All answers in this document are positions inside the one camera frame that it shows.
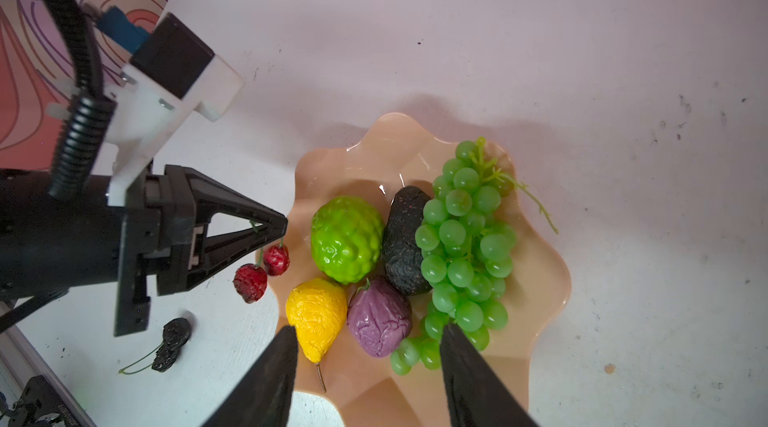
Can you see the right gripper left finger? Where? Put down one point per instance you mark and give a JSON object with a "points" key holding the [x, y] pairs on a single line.
{"points": [[264, 394]]}

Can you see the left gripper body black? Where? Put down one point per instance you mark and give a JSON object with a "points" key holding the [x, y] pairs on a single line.
{"points": [[158, 235]]}

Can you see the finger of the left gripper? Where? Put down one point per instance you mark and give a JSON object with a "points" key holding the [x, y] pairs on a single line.
{"points": [[214, 254], [212, 197]]}

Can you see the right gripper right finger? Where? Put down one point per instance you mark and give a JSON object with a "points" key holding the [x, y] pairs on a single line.
{"points": [[475, 394]]}

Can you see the red fake cherry pair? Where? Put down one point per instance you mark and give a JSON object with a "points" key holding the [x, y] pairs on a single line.
{"points": [[251, 280]]}

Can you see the yellow fake pear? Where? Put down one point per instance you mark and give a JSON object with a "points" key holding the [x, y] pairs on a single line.
{"points": [[317, 309]]}

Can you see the purple fake fruit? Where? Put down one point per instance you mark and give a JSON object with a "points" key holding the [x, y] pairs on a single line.
{"points": [[379, 317]]}

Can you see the bumpy green fake fruit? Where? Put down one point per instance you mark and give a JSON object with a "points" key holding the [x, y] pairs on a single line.
{"points": [[346, 239]]}

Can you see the green fake grape bunch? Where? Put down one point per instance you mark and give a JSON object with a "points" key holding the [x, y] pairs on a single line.
{"points": [[491, 273]]}

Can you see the dark fake avocado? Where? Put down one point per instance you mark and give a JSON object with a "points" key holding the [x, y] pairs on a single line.
{"points": [[400, 255]]}

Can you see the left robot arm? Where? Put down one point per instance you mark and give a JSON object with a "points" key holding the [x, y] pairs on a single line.
{"points": [[99, 214]]}

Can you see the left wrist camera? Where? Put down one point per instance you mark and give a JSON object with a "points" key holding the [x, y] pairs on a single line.
{"points": [[171, 74]]}

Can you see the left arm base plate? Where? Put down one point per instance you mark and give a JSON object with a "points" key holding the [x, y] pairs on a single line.
{"points": [[39, 405]]}

